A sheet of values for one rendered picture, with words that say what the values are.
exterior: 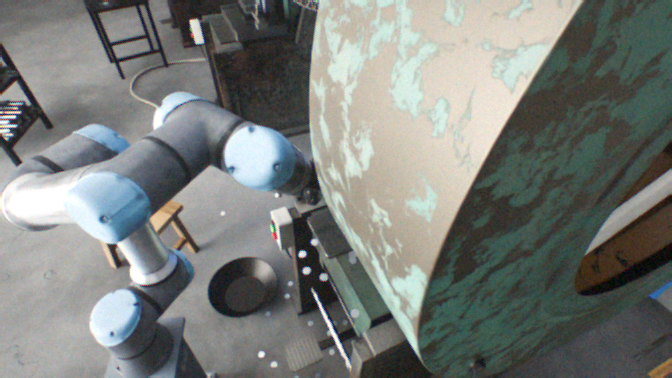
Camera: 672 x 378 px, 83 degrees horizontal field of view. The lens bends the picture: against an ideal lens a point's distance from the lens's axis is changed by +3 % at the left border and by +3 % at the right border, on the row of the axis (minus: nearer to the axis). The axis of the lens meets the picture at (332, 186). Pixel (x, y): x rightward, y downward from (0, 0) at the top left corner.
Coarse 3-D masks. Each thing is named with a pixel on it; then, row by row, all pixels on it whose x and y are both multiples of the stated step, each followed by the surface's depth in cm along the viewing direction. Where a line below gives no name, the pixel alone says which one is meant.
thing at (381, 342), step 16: (368, 336) 89; (384, 336) 89; (400, 336) 89; (352, 352) 94; (368, 352) 89; (384, 352) 88; (400, 352) 97; (352, 368) 99; (368, 368) 92; (384, 368) 100; (400, 368) 106; (416, 368) 117
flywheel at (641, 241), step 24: (648, 168) 46; (648, 192) 36; (624, 216) 36; (648, 216) 60; (600, 240) 38; (624, 240) 59; (648, 240) 59; (600, 264) 57; (624, 264) 58; (648, 264) 62; (576, 288) 54; (600, 288) 58
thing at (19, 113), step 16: (0, 48) 221; (0, 64) 219; (0, 80) 219; (16, 80) 232; (32, 96) 244; (0, 112) 227; (16, 112) 228; (32, 112) 239; (0, 128) 222; (16, 128) 227; (48, 128) 260; (0, 144) 220; (16, 160) 228
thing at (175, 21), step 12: (168, 0) 372; (180, 0) 335; (192, 0) 339; (204, 0) 344; (216, 0) 348; (228, 0) 353; (180, 12) 340; (192, 12) 345; (204, 12) 350; (216, 12) 355; (180, 24) 346
